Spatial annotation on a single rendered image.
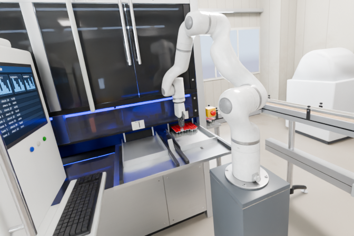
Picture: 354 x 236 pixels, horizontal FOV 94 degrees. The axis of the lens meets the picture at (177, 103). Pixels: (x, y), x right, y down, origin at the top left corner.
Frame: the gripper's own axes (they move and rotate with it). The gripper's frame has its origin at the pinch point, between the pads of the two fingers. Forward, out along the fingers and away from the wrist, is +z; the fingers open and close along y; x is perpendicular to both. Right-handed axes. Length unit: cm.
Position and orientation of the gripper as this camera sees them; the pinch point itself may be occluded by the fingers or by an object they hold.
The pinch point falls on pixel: (181, 123)
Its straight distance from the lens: 116.8
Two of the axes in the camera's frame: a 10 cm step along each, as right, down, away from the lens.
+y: 3.3, 1.7, -9.3
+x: 9.4, -1.7, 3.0
